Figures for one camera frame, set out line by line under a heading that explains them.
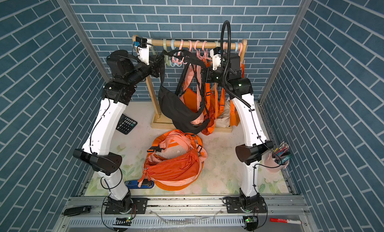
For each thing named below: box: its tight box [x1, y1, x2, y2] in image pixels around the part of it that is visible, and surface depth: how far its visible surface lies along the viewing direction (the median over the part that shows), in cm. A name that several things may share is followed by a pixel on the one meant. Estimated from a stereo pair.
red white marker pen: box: [270, 218, 302, 225], surface depth 71 cm
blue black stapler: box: [124, 179, 155, 189], surface depth 80 cm
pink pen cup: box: [264, 141, 291, 173], surface depth 80 cm
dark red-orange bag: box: [138, 129, 208, 191], surface depth 75 cm
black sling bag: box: [158, 49, 210, 134], surface depth 82 cm
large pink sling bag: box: [143, 131, 208, 186], surface depth 75 cm
